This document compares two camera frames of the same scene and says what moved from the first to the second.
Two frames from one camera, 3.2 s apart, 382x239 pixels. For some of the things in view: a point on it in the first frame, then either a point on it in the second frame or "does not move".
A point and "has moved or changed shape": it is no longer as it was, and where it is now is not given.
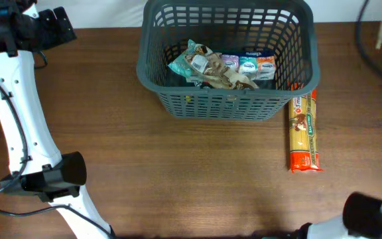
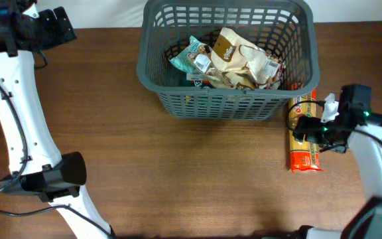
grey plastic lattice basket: x=288 y=29 does not move
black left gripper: x=58 y=36 does not move
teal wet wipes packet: x=180 y=64 has moved or changed shape
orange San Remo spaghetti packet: x=303 y=133 does not move
